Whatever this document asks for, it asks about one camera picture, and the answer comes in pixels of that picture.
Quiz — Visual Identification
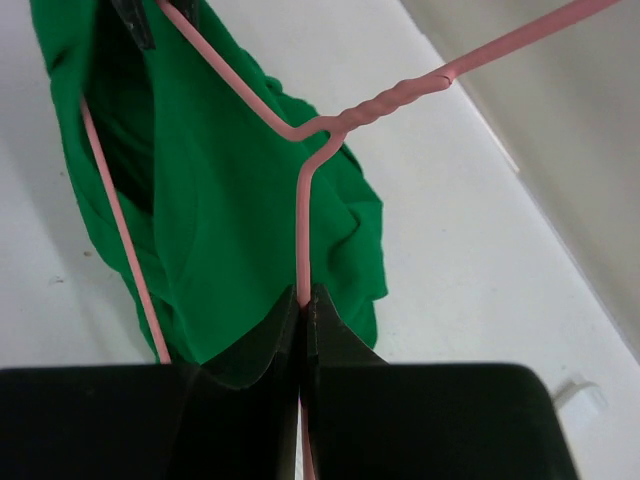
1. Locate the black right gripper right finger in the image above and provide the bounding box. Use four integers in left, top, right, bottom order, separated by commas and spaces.
301, 285, 578, 479

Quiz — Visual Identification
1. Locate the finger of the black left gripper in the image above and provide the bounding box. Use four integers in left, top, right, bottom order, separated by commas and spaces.
110, 0, 156, 50

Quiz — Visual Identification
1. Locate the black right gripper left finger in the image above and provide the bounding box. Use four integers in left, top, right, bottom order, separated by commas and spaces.
1, 288, 299, 479

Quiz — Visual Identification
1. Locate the green t shirt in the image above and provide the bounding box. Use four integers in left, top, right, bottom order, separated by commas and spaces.
29, 0, 389, 366

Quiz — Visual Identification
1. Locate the pink wire hanger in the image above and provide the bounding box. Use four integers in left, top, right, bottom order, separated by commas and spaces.
79, 0, 624, 480

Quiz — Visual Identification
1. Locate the white and metal clothes rack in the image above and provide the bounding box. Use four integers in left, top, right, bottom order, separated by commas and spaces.
554, 380, 608, 423

